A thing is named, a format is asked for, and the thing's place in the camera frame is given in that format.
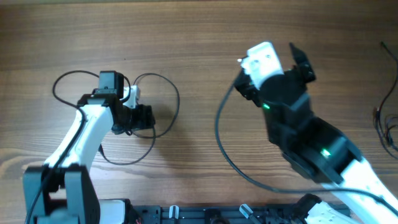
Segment thick black camera cable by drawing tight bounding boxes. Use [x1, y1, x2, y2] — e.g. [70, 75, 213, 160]
[214, 70, 398, 215]
[24, 70, 100, 224]

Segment black base rail with clips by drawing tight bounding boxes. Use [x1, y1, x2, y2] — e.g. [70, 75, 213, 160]
[126, 199, 315, 224]

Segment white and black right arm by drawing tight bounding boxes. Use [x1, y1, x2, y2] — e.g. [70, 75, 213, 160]
[234, 42, 397, 223]

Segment thick black right camera cable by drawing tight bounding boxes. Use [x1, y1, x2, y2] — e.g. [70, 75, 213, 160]
[214, 70, 398, 215]

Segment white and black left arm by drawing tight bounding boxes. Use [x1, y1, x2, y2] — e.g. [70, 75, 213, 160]
[23, 71, 155, 223]

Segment thick black left camera cable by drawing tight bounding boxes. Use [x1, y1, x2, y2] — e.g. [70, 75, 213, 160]
[24, 70, 100, 224]

